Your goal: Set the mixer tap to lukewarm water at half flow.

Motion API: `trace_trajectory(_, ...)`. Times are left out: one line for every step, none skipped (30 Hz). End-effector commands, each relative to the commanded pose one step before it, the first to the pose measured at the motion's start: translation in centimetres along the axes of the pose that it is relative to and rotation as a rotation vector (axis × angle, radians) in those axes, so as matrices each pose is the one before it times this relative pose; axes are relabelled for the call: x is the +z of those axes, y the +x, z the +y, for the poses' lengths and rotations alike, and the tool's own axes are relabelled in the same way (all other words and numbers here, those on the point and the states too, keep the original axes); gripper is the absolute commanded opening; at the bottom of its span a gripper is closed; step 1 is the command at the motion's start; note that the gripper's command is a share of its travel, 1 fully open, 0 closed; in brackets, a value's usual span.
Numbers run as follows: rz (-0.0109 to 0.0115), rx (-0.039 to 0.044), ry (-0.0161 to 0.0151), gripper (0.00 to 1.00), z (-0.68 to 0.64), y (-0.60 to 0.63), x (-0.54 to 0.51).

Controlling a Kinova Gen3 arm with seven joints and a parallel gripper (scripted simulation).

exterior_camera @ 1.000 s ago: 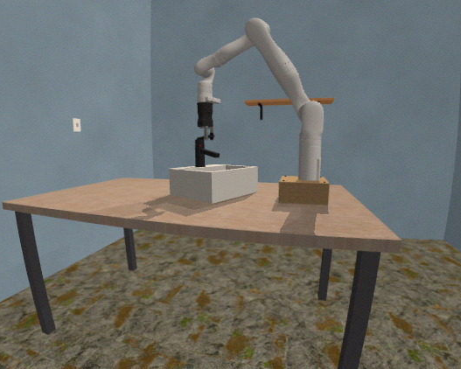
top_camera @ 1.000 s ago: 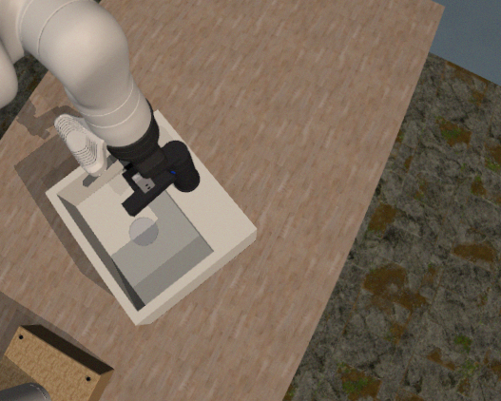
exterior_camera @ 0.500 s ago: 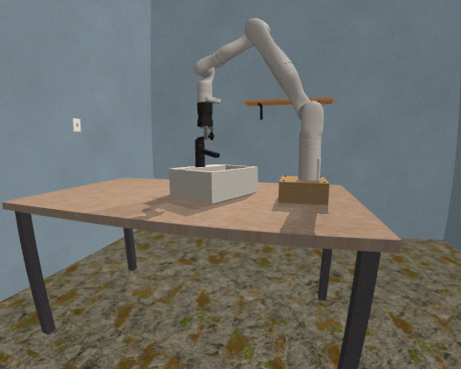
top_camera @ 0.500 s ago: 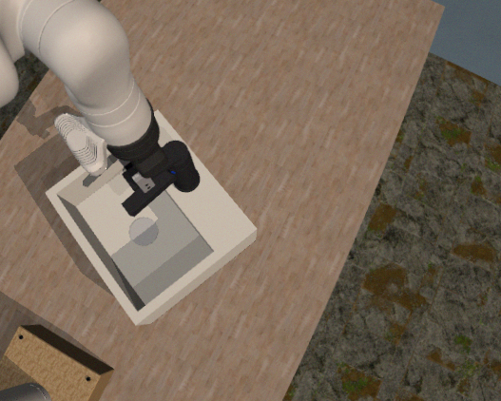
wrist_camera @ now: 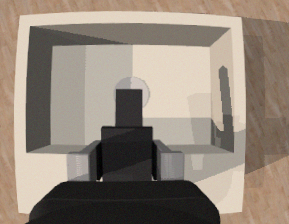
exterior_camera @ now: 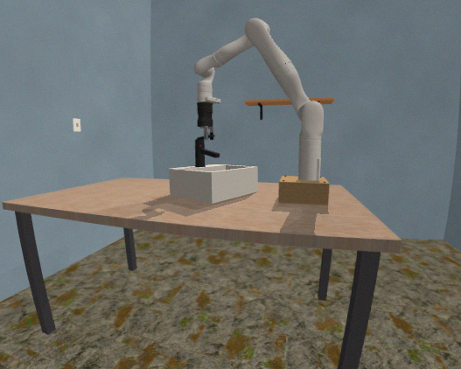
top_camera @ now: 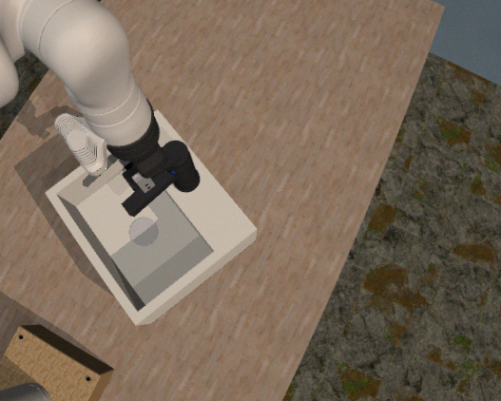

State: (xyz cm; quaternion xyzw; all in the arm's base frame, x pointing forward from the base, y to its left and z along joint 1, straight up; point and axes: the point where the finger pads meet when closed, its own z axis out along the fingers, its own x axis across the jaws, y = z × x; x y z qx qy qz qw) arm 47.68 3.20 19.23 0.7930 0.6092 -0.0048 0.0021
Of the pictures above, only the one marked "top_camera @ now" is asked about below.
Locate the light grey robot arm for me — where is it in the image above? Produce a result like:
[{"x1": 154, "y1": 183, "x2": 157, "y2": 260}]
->
[{"x1": 0, "y1": 0, "x2": 140, "y2": 401}]

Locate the white rectangular sink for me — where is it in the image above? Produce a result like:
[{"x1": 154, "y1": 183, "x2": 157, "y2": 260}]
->
[{"x1": 45, "y1": 147, "x2": 257, "y2": 326}]

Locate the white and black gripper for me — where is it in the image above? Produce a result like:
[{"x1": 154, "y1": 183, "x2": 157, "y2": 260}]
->
[{"x1": 54, "y1": 88, "x2": 168, "y2": 193}]

